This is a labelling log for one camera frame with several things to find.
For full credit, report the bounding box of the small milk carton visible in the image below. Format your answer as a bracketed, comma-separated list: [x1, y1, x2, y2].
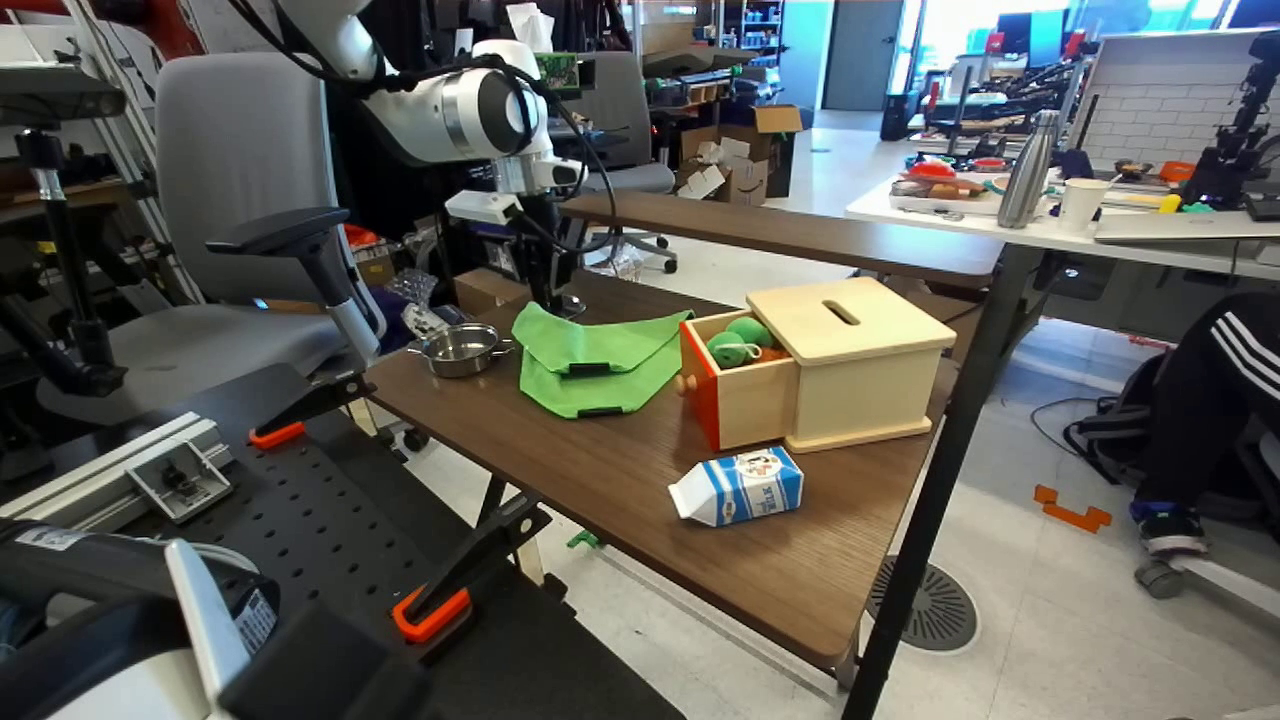
[668, 443, 804, 527]

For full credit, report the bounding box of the small silver pot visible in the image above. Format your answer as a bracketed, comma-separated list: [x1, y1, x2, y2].
[404, 305, 517, 382]

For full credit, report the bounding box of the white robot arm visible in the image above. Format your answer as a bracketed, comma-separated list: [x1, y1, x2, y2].
[229, 0, 584, 305]

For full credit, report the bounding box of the green ball in drawer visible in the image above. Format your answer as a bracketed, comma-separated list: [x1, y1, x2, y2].
[709, 316, 772, 368]

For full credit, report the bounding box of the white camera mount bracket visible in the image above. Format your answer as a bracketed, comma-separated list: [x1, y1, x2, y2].
[444, 190, 520, 223]

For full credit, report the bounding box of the white desk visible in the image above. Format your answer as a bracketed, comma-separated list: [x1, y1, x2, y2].
[849, 176, 1280, 266]

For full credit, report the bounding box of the dark wooden shelf board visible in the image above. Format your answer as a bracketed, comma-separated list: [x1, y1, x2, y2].
[565, 191, 999, 283]

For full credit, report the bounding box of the grey office chair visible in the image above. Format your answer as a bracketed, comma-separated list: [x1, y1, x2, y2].
[35, 53, 388, 426]

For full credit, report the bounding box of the silver water bottle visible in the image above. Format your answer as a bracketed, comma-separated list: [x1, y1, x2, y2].
[996, 123, 1050, 227]

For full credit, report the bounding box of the white cup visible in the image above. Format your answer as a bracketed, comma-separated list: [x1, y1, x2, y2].
[1060, 176, 1107, 223]

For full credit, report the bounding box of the black orange clamp near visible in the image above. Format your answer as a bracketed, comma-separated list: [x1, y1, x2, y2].
[388, 498, 549, 649]

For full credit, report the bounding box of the black orange clamp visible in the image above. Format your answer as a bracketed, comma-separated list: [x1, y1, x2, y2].
[249, 372, 373, 451]
[388, 498, 549, 649]

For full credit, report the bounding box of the black orange clamp far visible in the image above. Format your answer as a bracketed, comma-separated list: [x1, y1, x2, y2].
[249, 372, 373, 451]

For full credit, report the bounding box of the aluminium rail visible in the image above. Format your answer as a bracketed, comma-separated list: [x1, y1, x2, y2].
[0, 413, 232, 527]

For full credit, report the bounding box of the wooden box with red drawer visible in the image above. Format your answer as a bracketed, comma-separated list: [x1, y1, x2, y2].
[680, 278, 956, 451]

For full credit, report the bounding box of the green cloth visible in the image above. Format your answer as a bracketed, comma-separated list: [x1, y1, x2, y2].
[513, 305, 685, 422]

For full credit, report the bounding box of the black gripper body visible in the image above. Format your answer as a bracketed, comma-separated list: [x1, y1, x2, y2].
[513, 197, 577, 312]

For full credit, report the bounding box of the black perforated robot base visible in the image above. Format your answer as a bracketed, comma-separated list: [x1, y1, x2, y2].
[154, 426, 685, 720]

